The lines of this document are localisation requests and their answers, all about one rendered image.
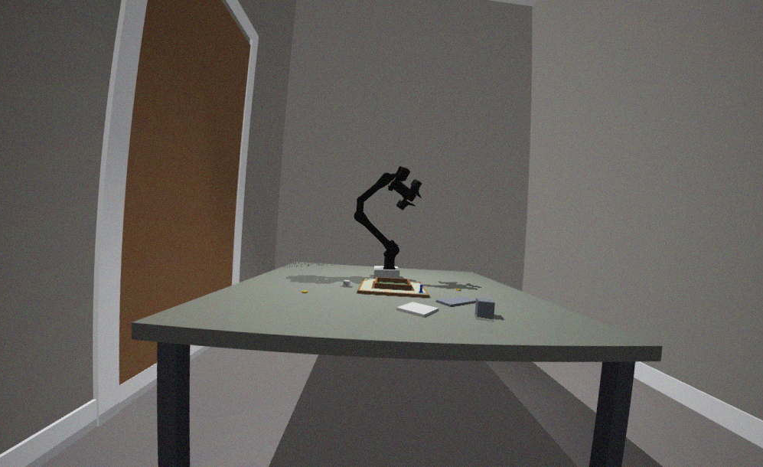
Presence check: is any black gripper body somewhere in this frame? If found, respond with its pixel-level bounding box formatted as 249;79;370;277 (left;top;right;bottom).
396;179;422;210

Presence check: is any ring of peach and green arrow squares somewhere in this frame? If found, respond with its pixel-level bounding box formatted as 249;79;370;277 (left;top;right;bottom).
360;277;427;295

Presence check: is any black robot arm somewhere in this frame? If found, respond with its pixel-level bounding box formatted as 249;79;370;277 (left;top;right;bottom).
354;166;417;269

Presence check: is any white square tile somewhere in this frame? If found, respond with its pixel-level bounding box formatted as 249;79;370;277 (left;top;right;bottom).
396;302;439;317

